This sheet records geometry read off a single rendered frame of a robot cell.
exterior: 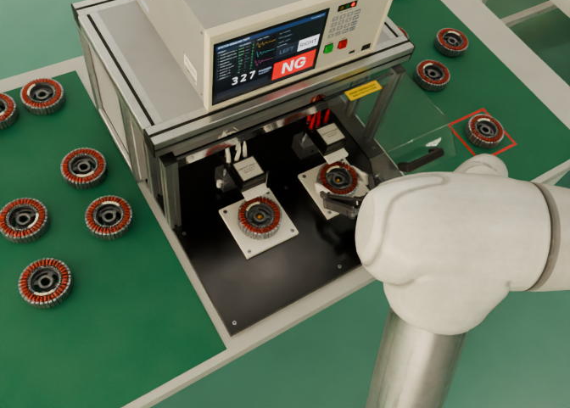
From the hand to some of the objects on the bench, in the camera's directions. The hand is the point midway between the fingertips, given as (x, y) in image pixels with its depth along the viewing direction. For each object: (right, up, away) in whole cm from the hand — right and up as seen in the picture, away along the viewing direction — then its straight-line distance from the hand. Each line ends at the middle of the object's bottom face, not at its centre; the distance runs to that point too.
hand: (338, 181), depth 145 cm
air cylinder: (-8, +9, +9) cm, 15 cm away
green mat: (+32, +35, +33) cm, 58 cm away
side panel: (-59, +11, +4) cm, 60 cm away
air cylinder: (-29, 0, 0) cm, 29 cm away
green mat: (-78, -15, -14) cm, 80 cm away
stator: (-58, -10, -9) cm, 60 cm away
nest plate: (-1, -2, +3) cm, 4 cm away
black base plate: (-12, -6, +1) cm, 14 cm away
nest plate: (-21, -11, -6) cm, 24 cm away
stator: (0, -1, +2) cm, 2 cm away
